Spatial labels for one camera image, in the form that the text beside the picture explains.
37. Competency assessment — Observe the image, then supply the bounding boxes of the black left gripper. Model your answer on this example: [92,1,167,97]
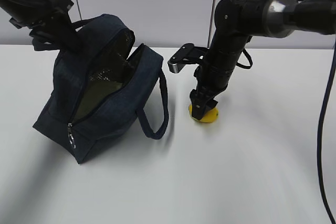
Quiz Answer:
[9,0,80,52]

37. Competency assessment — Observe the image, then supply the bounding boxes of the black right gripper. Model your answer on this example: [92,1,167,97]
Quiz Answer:
[190,63,228,119]

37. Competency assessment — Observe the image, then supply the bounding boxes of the yellow lemon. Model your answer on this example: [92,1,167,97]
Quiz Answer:
[188,104,219,123]

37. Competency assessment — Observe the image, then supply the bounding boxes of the dark blue insulated lunch bag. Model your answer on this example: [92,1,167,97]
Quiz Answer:
[33,14,169,163]

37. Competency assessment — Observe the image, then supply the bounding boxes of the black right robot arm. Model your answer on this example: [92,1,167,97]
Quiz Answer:
[190,0,335,120]

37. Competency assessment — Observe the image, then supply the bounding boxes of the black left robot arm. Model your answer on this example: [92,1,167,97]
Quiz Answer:
[1,0,82,51]

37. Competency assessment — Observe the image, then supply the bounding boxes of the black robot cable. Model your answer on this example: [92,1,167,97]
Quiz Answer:
[317,37,336,224]

